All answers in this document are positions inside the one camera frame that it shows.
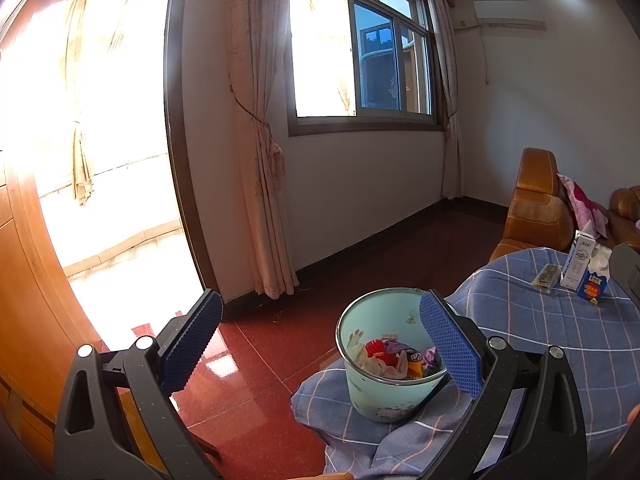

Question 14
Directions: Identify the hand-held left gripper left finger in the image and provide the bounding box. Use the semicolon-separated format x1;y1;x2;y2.
52;288;224;480

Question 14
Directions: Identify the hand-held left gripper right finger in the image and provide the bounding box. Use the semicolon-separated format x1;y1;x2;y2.
419;291;588;480

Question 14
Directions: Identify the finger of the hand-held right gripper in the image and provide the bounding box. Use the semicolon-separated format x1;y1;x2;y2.
609;242;640;311

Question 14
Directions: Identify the clear plastic bag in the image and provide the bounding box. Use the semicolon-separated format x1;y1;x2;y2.
350;342;408;378

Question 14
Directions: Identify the mint green cartoon trash bin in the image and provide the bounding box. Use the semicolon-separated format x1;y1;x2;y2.
336;287;451;423

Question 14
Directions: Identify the blue and white carton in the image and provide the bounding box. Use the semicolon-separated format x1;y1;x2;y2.
575;247;613;307

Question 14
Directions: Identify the tall white carton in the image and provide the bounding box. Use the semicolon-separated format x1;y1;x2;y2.
560;230;598;291

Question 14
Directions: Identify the brown leather sofa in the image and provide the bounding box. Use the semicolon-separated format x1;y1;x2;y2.
607;187;640;253

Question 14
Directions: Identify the pink floral pillow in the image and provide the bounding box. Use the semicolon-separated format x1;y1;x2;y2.
556;172;608;238

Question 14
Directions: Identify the blue checked tablecloth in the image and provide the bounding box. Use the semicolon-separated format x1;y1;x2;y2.
291;247;640;480

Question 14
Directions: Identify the brown leather armchair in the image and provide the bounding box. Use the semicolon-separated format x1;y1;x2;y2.
487;147;576;263

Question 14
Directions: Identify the pink tied-back curtain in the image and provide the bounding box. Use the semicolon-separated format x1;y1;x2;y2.
227;0;298;301

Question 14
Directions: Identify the wooden door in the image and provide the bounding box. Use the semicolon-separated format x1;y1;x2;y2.
0;50;106;480

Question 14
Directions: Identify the pale balcony curtain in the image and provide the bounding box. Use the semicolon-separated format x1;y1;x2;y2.
65;0;136;206

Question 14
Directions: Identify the pale narrow curtain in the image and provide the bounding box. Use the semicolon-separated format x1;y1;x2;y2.
407;0;463;200

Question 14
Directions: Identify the sliding glass window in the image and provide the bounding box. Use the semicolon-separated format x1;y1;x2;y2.
287;0;446;137

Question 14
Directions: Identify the dark wooden door frame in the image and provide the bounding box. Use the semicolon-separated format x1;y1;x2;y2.
164;0;226;321

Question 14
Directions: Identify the white wall air conditioner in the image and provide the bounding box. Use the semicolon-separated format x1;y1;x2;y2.
472;0;546;31

